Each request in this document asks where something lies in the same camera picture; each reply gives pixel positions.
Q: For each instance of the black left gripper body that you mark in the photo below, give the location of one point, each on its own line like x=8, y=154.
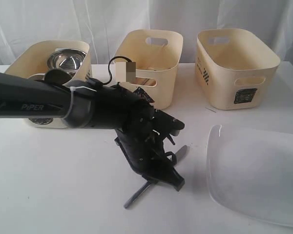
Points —
x=143, y=148

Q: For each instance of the steel knife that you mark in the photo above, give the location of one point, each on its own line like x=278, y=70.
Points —
x=180, y=154

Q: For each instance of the white rectangular plate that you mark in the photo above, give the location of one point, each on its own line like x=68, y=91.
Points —
x=250, y=171

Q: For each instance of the steel mug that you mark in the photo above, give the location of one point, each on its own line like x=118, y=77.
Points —
x=39, y=76
x=57, y=76

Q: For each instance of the steel bowl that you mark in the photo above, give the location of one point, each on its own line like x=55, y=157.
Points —
x=69, y=60

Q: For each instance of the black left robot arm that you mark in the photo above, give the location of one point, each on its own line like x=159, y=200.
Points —
x=109, y=107

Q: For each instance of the cream bin with triangle mark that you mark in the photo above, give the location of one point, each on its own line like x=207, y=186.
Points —
x=147, y=60

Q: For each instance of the cream bin with square mark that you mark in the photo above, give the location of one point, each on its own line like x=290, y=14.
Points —
x=234, y=68

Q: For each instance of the cream bin with circle mark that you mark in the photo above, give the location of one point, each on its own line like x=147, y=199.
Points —
x=34, y=61

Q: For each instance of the white backdrop curtain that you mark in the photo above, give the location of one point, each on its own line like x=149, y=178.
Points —
x=104, y=23

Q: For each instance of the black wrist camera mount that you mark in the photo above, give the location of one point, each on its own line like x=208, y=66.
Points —
x=165, y=124

